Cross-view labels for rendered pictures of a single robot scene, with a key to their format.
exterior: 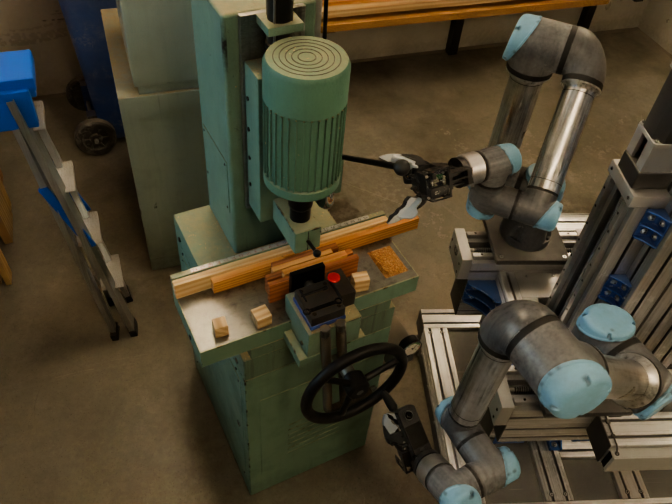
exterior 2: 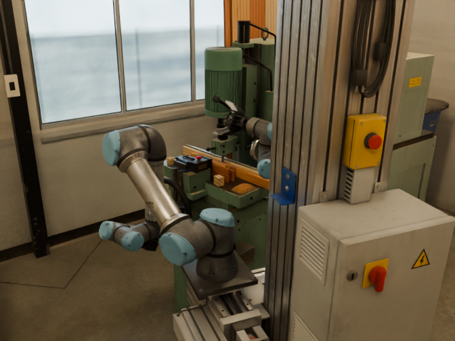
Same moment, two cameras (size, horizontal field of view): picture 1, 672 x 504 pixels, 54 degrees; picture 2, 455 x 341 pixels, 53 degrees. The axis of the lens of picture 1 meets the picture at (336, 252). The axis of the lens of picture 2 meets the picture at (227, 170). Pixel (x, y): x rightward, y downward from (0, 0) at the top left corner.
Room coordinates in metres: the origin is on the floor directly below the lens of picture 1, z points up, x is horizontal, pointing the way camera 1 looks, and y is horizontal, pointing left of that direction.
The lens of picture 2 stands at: (0.64, -2.00, 1.76)
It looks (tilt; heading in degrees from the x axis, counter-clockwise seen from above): 22 degrees down; 75
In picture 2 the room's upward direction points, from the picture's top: 1 degrees clockwise
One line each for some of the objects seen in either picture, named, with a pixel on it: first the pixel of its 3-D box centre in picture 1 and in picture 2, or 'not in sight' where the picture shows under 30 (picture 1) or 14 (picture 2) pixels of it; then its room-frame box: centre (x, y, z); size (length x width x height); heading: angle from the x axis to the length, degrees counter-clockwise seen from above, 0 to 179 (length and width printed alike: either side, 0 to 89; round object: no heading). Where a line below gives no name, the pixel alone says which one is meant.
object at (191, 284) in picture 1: (286, 254); (222, 164); (1.16, 0.13, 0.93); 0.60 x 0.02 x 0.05; 121
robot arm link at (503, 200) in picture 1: (491, 197); (267, 156); (1.22, -0.36, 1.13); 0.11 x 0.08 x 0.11; 71
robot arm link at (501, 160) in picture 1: (494, 163); (269, 132); (1.23, -0.35, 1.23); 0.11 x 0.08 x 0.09; 121
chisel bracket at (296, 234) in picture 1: (296, 224); (225, 146); (1.17, 0.11, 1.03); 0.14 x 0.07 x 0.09; 31
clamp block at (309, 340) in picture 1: (322, 316); (190, 176); (0.97, 0.02, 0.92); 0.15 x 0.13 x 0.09; 121
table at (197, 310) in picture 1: (306, 303); (204, 180); (1.05, 0.06, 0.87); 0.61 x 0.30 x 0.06; 121
